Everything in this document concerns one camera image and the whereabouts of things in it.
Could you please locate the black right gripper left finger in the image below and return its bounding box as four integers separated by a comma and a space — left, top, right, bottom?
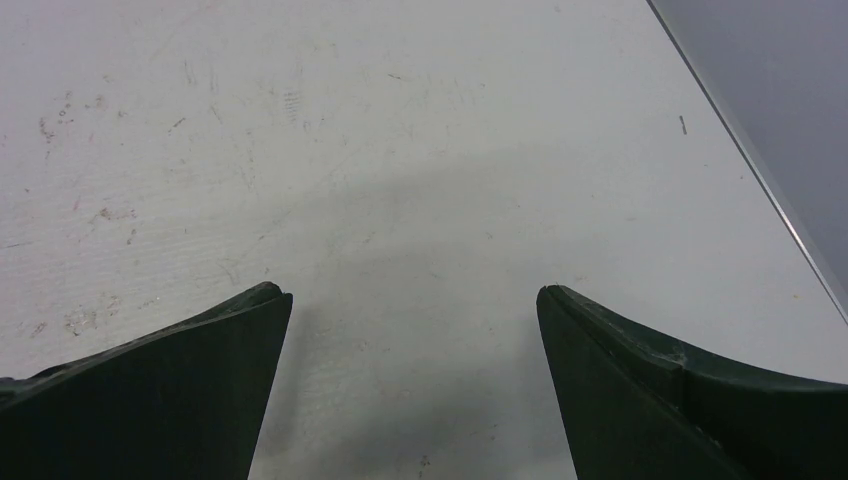
1, 282, 293, 479

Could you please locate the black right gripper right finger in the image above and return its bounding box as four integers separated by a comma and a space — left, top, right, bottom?
536, 285, 847, 479

